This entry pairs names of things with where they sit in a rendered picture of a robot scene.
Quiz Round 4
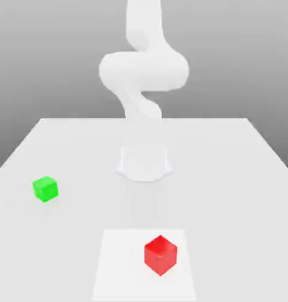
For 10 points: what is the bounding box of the small green cube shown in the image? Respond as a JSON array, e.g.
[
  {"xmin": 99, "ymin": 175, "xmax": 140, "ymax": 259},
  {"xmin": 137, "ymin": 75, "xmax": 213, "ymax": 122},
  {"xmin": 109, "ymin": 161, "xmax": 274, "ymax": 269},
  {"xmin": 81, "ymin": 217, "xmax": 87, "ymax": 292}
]
[{"xmin": 32, "ymin": 175, "xmax": 59, "ymax": 203}]

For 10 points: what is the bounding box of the small red cube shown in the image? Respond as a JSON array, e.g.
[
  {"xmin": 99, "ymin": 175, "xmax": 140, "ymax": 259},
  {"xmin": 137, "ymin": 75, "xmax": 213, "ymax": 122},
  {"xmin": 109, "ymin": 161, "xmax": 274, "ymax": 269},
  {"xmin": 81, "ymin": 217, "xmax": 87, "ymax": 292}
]
[{"xmin": 143, "ymin": 235, "xmax": 178, "ymax": 277}]

